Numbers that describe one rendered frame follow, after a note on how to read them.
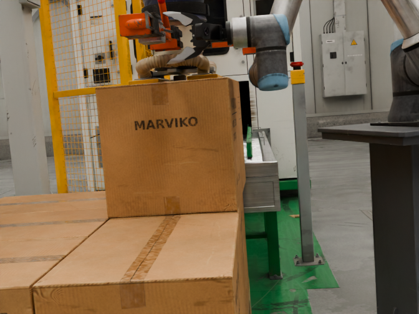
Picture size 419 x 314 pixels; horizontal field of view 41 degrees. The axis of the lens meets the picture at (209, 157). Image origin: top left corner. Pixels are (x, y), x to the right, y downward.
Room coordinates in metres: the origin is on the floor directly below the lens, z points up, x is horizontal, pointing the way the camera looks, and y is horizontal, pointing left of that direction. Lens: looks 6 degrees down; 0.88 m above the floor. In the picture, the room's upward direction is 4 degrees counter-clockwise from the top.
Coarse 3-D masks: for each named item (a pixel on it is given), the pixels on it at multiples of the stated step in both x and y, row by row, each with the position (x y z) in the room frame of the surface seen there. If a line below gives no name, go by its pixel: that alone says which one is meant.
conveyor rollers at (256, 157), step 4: (244, 140) 4.41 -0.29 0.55; (252, 140) 4.31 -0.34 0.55; (256, 140) 4.31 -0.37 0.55; (244, 144) 4.05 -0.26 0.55; (252, 144) 3.96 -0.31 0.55; (256, 144) 3.95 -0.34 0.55; (244, 148) 3.69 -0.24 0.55; (256, 148) 3.60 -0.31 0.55; (244, 152) 3.42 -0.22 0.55; (256, 152) 3.34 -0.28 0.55; (260, 152) 3.33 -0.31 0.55; (244, 156) 3.15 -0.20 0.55; (256, 156) 3.14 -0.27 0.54; (260, 156) 3.14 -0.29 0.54; (244, 160) 2.97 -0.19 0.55; (248, 160) 2.97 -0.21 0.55; (252, 160) 2.97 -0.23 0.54; (256, 160) 2.96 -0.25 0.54; (260, 160) 2.96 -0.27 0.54
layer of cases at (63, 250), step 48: (96, 192) 2.25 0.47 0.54; (0, 240) 1.49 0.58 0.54; (48, 240) 1.44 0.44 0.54; (96, 240) 1.40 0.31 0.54; (144, 240) 1.37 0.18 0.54; (192, 240) 1.33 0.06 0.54; (240, 240) 1.59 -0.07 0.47; (0, 288) 1.07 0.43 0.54; (48, 288) 1.07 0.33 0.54; (96, 288) 1.06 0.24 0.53; (144, 288) 1.05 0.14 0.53; (192, 288) 1.04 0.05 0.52; (240, 288) 1.35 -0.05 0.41
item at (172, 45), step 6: (180, 36) 1.72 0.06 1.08; (168, 42) 1.68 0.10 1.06; (174, 42) 1.67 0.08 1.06; (180, 42) 1.69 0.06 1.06; (150, 48) 1.68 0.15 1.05; (156, 48) 1.68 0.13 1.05; (162, 48) 1.68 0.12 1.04; (168, 48) 1.68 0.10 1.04; (174, 48) 1.75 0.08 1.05; (180, 48) 1.75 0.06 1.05
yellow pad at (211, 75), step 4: (212, 72) 2.03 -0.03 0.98; (188, 76) 1.80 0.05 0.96; (192, 76) 1.79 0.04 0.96; (196, 76) 1.79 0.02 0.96; (200, 76) 1.79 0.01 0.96; (204, 76) 1.79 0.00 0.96; (208, 76) 1.79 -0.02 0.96; (212, 76) 1.79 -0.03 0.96; (216, 76) 1.79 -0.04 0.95; (220, 76) 1.91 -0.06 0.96
